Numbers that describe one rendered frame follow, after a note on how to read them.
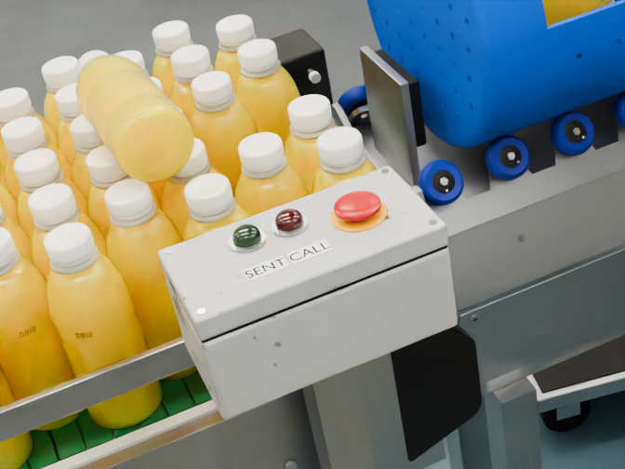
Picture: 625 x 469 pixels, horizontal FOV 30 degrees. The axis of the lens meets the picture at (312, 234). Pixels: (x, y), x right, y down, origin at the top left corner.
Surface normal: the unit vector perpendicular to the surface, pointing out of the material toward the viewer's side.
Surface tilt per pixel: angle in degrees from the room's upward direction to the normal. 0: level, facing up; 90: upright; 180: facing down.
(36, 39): 0
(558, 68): 100
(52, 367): 90
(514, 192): 52
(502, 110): 113
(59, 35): 0
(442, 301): 90
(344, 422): 90
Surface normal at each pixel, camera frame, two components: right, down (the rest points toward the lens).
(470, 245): 0.29, 0.20
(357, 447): 0.37, 0.49
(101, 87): -0.61, -0.50
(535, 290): 0.41, 0.73
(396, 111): -0.91, 0.34
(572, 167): 0.19, -0.11
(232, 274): -0.16, -0.80
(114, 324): 0.71, 0.32
